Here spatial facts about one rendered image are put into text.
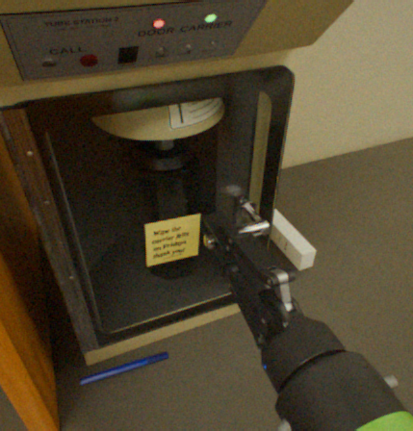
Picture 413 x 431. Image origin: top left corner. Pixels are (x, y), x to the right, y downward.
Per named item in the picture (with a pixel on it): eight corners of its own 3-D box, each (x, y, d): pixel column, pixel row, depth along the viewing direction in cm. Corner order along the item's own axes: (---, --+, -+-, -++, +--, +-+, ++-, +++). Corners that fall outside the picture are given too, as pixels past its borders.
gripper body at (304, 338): (341, 387, 40) (290, 315, 46) (361, 338, 34) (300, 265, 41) (274, 416, 38) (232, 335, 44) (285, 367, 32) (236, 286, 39)
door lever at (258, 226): (193, 229, 54) (193, 215, 52) (255, 213, 56) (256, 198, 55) (208, 255, 50) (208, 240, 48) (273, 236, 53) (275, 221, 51)
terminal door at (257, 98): (87, 348, 62) (0, 102, 36) (260, 291, 70) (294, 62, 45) (88, 353, 61) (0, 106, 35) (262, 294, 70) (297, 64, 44)
